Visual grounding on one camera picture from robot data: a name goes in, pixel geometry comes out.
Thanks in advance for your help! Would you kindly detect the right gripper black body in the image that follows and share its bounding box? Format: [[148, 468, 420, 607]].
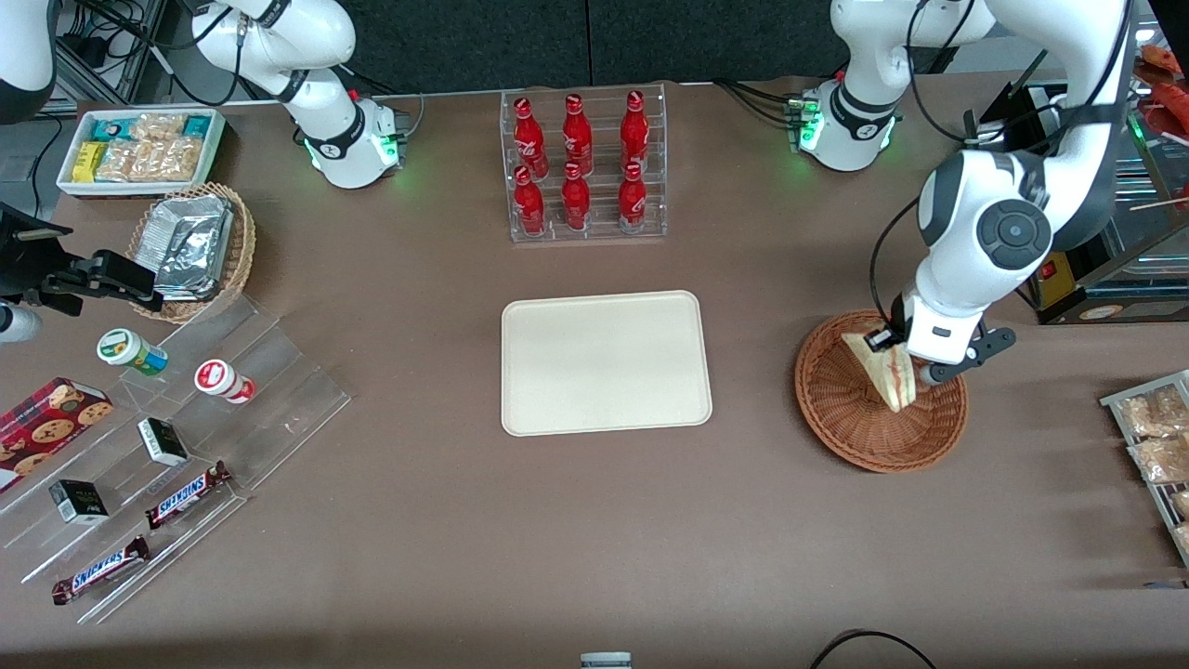
[[0, 204, 89, 303]]

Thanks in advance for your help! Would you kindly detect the triangular sandwich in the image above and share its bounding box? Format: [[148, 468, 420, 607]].
[[841, 332, 921, 413]]

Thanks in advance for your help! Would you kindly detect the brown wicker basket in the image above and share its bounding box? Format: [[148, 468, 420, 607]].
[[794, 309, 969, 474]]

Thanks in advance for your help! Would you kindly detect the light wicker basket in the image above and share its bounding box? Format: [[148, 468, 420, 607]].
[[125, 182, 257, 324]]

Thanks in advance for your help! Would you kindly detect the grey snack tray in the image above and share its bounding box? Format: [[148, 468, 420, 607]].
[[1100, 369, 1189, 570]]

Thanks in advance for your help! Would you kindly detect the cream plastic tray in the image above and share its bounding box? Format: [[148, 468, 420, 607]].
[[501, 290, 713, 438]]

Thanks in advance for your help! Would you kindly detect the green label white jar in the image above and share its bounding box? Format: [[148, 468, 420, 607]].
[[97, 328, 170, 376]]

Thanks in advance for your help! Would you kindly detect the silver foil packet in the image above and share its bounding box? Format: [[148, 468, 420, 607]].
[[153, 269, 224, 301], [151, 193, 235, 291]]

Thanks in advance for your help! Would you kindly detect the white plastic snack bin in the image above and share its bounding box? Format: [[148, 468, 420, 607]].
[[56, 108, 228, 200]]

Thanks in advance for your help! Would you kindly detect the clear cracker bag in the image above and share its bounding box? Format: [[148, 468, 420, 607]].
[[130, 112, 187, 143], [96, 139, 154, 183], [144, 136, 204, 183]]

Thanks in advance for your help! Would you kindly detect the red tartan cookie box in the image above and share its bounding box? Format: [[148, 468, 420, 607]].
[[0, 376, 114, 493]]

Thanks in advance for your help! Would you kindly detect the red lid white jar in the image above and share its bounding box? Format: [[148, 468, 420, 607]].
[[194, 359, 256, 404]]

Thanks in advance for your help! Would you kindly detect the black carton with white label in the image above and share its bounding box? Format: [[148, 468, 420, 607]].
[[137, 417, 189, 466]]

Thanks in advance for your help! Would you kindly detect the small black carton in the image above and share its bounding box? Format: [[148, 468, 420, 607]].
[[48, 479, 110, 526]]

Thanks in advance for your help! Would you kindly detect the clear acrylic tiered stand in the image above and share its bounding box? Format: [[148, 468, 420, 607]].
[[0, 295, 352, 625]]

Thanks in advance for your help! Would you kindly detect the Snickers chocolate bar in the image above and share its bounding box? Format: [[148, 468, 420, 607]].
[[51, 536, 150, 606], [145, 461, 232, 531]]

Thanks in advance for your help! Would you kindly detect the red cola bottle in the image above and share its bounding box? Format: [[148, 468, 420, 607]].
[[618, 162, 648, 235], [513, 97, 549, 179], [513, 165, 547, 237], [561, 162, 592, 232], [621, 89, 649, 173], [562, 93, 594, 176]]

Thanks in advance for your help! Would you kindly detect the clear acrylic bottle rack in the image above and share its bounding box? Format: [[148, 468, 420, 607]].
[[500, 83, 669, 244]]

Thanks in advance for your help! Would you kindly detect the metal frame rack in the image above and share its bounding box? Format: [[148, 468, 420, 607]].
[[51, 0, 201, 105]]

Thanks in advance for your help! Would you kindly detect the black base cable bundle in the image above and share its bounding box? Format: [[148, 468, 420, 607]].
[[713, 78, 802, 127]]

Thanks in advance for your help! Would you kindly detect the black loose cable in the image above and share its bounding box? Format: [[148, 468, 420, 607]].
[[808, 630, 939, 669]]

